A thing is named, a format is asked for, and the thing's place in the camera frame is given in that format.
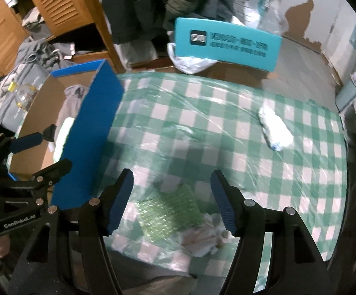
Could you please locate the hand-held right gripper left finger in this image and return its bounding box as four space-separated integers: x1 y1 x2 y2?
9 169 134 295

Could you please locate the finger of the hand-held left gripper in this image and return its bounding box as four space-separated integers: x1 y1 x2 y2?
0 159 73 191
0 132 44 173

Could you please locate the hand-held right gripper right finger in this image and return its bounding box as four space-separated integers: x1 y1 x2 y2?
210 170 327 295

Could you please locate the black sock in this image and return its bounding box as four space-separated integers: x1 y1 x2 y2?
42 125 57 142

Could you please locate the green bubble wrap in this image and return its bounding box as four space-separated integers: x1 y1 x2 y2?
136 184 203 242

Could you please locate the grey garment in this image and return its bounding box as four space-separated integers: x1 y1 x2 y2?
63 85 90 122

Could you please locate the blue cardboard box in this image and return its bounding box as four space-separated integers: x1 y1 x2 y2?
7 59 124 212

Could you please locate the patterned crumpled cloth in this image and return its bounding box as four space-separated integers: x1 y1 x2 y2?
178 213 228 257

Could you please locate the yellow-capped plastic bottle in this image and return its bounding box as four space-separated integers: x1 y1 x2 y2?
10 81 39 112

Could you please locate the green checked tablecloth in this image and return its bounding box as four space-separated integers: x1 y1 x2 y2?
7 72 350 293

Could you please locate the white rolled cloth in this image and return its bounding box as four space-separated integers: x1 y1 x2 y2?
257 106 294 152

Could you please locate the pile of grey clothes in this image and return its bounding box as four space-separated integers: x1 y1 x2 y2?
15 12 77 69

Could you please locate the teal printed box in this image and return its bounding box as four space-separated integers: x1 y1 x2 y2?
174 17 282 72

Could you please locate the black hanging jacket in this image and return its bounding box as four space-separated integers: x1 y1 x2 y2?
101 0 167 45

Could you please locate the white door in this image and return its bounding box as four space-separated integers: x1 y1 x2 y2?
322 6 356 77

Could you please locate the clear blue-trimmed plastic bag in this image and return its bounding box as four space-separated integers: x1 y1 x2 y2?
230 0 290 35

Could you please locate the olive hanging jacket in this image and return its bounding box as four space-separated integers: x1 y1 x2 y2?
153 0 197 32

